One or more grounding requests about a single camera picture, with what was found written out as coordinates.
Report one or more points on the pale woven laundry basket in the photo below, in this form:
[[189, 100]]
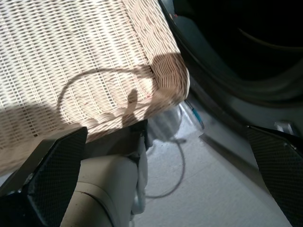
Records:
[[71, 47]]

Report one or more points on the grey washing machine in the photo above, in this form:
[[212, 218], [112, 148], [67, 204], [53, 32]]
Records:
[[236, 111]]

